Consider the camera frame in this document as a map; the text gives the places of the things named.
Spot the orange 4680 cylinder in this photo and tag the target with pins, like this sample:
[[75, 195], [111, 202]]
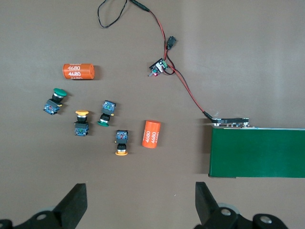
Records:
[[151, 133], [78, 71]]

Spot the black inline switch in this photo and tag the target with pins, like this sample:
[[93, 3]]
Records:
[[171, 43]]

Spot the yellow mushroom push button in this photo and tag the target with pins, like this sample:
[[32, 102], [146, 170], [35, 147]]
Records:
[[121, 137], [81, 127]]

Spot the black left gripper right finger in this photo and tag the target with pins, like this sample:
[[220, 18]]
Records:
[[206, 205]]

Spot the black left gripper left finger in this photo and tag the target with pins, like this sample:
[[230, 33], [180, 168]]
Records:
[[71, 205]]

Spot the small black controller board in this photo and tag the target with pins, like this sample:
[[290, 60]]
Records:
[[159, 66]]

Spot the green mushroom push button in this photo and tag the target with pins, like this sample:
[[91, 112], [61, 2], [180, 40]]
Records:
[[51, 106], [108, 107]]

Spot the green belt conveyor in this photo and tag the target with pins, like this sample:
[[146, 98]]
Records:
[[257, 152]]

